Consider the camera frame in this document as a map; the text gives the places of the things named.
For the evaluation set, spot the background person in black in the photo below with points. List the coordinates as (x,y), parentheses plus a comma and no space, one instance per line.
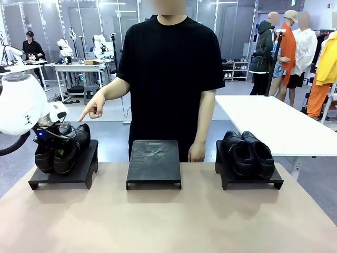
(33,48)

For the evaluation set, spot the scuffed black shoe stand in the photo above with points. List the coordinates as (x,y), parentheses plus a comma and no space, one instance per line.
(154,163)

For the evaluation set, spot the person's right hand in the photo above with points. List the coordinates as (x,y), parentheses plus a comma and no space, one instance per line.
(96,105)

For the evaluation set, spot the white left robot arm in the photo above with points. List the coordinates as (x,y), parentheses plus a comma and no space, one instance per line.
(21,105)

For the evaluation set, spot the white side table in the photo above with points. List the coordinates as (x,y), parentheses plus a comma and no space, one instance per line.
(276,124)

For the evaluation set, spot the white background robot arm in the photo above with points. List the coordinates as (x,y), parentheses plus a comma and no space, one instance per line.
(101,44)
(65,48)

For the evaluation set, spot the long white background table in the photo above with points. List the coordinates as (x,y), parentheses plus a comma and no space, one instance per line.
(29,66)

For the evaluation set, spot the mannequin in yellow hoodie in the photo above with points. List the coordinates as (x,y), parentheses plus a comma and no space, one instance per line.
(326,60)

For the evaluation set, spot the person's left forearm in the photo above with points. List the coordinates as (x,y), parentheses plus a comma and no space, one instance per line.
(205,118)

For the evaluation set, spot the person in white shirt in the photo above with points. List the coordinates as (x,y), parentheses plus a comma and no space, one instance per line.
(305,50)

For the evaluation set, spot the mannequin in dark green coat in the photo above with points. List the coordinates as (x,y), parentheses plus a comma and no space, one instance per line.
(263,50)

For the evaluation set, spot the person's right forearm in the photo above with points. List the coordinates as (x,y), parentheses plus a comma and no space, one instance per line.
(116,89)

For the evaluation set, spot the person in black t-shirt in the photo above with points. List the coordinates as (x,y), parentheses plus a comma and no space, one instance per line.
(171,79)

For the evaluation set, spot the grey plastic stool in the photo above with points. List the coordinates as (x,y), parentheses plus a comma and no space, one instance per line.
(92,91)

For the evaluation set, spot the wooden shoe rack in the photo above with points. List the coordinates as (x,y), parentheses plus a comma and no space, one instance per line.
(237,71)

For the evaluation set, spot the mannequin in orange garment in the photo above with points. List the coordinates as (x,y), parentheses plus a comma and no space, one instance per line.
(285,50)

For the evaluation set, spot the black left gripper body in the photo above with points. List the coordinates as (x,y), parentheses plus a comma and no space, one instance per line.
(44,135)

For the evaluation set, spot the black sloped shoe stand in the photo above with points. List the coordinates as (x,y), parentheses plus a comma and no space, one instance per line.
(277,180)
(84,168)

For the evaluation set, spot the cardboard box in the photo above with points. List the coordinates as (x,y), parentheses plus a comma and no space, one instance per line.
(93,62)

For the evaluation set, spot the white background work table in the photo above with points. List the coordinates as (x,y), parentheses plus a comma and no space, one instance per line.
(79,66)

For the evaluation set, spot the person's left hand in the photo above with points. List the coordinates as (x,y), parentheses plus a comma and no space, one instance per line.
(197,153)

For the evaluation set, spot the dark brown buckled ankle shoe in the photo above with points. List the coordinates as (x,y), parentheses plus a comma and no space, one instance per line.
(82,137)

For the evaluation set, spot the black leather shoe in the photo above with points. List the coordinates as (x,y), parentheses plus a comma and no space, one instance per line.
(231,142)
(263,163)

